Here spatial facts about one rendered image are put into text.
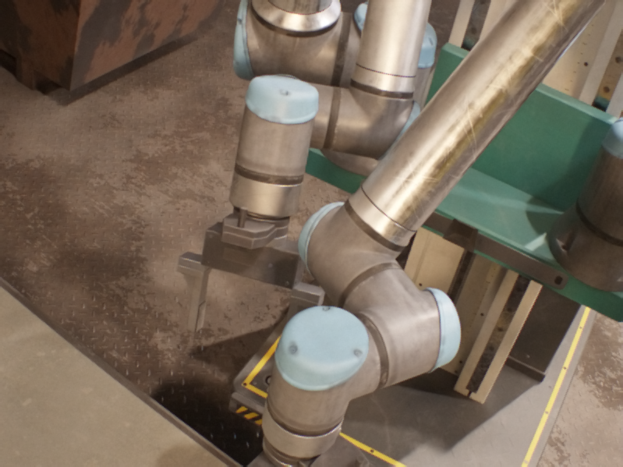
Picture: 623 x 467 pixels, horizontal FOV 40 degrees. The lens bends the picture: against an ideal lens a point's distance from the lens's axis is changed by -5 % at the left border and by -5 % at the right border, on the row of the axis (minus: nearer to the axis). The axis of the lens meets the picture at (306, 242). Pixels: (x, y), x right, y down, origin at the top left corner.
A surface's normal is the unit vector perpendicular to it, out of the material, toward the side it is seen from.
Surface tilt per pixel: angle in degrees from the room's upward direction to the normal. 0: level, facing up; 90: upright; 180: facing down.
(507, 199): 0
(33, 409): 0
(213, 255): 67
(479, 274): 90
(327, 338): 5
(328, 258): 57
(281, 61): 99
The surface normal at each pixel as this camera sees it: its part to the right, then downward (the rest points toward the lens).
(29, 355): 0.17, -0.73
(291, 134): 0.39, 0.34
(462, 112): -0.32, 0.14
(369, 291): -0.37, -0.45
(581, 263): -0.58, 0.13
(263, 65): -0.08, 0.75
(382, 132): 0.01, 0.33
